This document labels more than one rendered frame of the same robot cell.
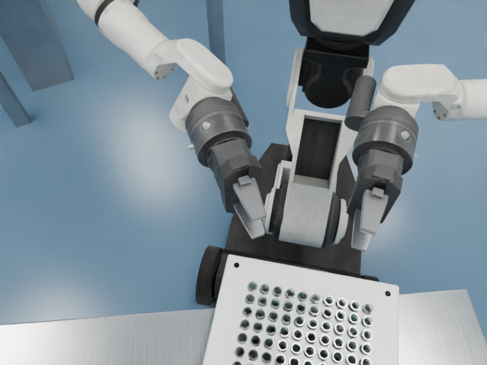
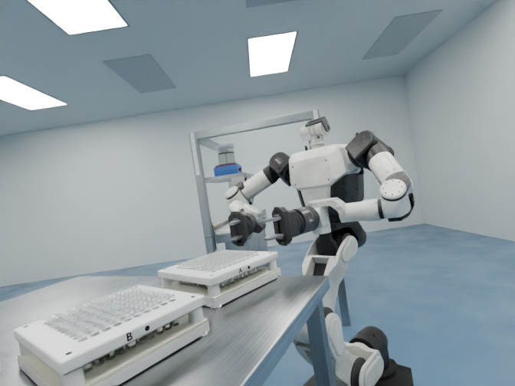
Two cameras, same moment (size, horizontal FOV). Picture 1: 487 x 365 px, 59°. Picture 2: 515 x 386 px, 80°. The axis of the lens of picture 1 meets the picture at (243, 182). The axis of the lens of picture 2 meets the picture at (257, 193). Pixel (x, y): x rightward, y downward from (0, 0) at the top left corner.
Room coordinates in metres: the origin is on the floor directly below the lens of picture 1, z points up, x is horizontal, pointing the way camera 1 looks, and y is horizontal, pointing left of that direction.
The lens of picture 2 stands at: (-0.56, -0.65, 1.11)
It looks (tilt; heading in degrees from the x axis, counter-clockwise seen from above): 0 degrees down; 32
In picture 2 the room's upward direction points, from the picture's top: 9 degrees counter-clockwise
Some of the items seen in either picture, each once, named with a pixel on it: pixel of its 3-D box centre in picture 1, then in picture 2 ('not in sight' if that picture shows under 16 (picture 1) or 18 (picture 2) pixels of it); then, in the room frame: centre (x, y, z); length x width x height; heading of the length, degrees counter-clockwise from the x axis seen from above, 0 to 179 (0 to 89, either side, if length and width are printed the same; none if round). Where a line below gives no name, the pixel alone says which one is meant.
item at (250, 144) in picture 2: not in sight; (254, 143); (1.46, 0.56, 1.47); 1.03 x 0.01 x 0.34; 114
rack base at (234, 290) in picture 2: not in sight; (221, 281); (0.10, -0.07, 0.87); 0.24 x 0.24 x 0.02; 79
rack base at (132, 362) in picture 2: not in sight; (116, 341); (-0.24, -0.10, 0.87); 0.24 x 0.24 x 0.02; 82
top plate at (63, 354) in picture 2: not in sight; (112, 316); (-0.24, -0.10, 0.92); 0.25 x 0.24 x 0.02; 82
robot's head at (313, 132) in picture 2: not in sight; (314, 133); (0.72, -0.19, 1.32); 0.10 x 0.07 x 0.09; 78
